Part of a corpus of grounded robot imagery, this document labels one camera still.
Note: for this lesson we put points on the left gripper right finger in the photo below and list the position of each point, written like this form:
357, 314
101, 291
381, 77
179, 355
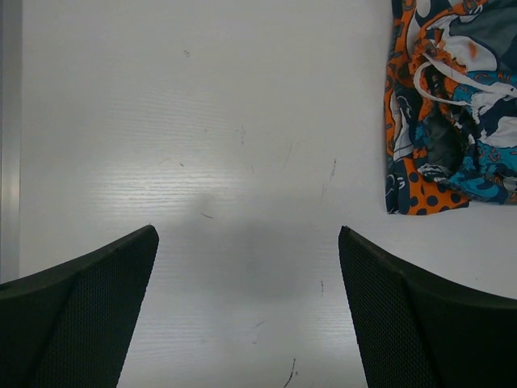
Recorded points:
417, 329

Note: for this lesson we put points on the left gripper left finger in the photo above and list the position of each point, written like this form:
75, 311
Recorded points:
71, 325

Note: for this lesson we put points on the colourful patterned shorts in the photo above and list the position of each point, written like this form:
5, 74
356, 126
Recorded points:
450, 106

